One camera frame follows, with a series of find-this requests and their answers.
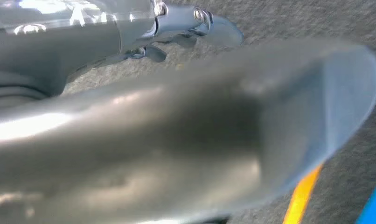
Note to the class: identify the yellow floor tape square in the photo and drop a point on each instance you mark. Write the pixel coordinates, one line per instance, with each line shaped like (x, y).
(300, 198)

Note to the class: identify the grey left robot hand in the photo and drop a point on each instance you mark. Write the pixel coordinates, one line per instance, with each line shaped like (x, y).
(175, 139)

